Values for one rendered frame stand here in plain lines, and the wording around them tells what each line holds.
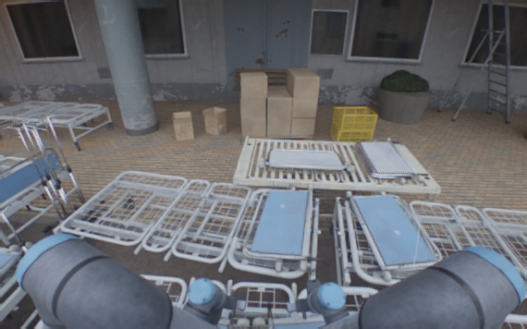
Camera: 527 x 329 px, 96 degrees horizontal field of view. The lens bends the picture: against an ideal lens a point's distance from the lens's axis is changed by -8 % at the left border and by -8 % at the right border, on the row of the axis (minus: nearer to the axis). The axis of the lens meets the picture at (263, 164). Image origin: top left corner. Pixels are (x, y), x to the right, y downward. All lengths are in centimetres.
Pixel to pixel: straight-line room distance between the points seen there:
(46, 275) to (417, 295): 56
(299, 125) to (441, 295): 396
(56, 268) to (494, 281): 67
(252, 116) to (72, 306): 384
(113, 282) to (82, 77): 778
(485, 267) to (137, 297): 55
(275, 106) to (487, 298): 383
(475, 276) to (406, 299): 11
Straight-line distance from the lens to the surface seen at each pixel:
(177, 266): 250
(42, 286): 53
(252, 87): 400
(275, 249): 177
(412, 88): 602
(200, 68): 669
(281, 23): 631
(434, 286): 47
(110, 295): 47
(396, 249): 199
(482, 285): 52
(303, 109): 420
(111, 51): 492
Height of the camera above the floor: 189
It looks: 30 degrees down
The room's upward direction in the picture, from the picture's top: straight up
